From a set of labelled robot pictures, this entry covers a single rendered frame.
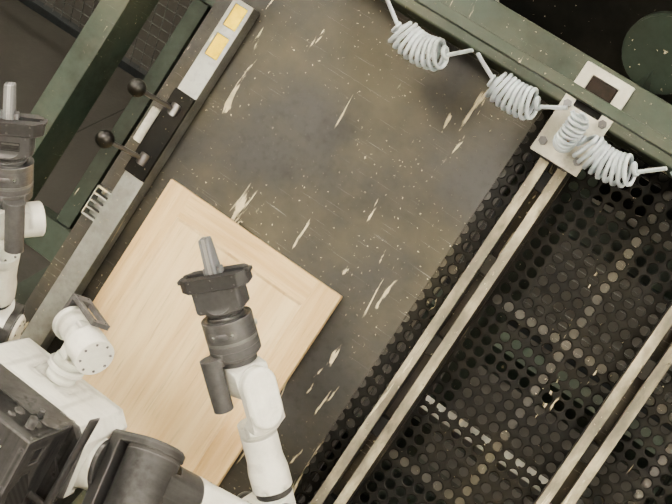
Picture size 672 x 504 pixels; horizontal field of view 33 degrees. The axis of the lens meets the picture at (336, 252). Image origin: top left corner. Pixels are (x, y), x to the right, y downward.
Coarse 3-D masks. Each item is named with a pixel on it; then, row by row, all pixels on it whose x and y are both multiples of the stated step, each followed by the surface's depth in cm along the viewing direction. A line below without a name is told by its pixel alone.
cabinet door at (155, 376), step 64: (192, 192) 235; (128, 256) 235; (192, 256) 232; (256, 256) 229; (128, 320) 235; (192, 320) 232; (320, 320) 225; (128, 384) 234; (192, 384) 231; (192, 448) 230
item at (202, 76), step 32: (224, 32) 231; (192, 64) 232; (224, 64) 233; (192, 96) 232; (160, 160) 234; (128, 192) 234; (96, 224) 235; (96, 256) 235; (64, 288) 236; (32, 320) 238
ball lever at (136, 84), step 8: (136, 80) 223; (128, 88) 223; (136, 88) 222; (144, 88) 223; (136, 96) 224; (152, 96) 227; (168, 104) 230; (176, 104) 231; (168, 112) 231; (176, 112) 231
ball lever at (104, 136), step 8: (96, 136) 224; (104, 136) 223; (112, 136) 224; (104, 144) 224; (112, 144) 225; (120, 144) 228; (128, 152) 229; (144, 152) 232; (136, 160) 232; (144, 160) 232
